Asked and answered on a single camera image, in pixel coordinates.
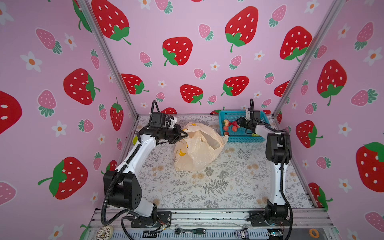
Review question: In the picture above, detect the banana print plastic bag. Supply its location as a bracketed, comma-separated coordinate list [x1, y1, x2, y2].
[174, 122, 229, 172]

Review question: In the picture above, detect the aluminium rail frame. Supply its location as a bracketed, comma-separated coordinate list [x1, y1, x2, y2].
[85, 209, 341, 240]

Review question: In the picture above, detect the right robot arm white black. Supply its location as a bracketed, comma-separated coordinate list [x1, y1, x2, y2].
[237, 107, 293, 226]

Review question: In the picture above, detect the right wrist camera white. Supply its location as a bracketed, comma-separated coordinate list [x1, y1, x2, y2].
[245, 108, 254, 120]

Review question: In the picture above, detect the small red fake fruit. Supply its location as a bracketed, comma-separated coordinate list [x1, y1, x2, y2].
[223, 126, 229, 136]

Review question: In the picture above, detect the red fake strawberry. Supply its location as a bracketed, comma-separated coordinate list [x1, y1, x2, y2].
[231, 121, 240, 132]

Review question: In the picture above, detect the green circuit board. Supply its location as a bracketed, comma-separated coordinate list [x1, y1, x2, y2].
[268, 229, 284, 240]

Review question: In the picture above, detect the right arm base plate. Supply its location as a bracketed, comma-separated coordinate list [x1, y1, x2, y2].
[246, 211, 291, 227]

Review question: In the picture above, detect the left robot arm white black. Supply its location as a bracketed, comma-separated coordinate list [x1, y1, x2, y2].
[101, 112, 188, 226]

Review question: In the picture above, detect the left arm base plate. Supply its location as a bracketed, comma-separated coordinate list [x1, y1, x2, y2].
[131, 211, 172, 228]

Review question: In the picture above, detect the teal plastic basket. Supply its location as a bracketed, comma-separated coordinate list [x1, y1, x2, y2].
[219, 110, 265, 143]

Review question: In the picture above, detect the donut shaped tape roll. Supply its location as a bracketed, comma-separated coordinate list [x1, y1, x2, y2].
[95, 226, 114, 240]

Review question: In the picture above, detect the ratchet wrench green handle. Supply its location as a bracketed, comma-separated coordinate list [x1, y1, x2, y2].
[174, 228, 207, 235]

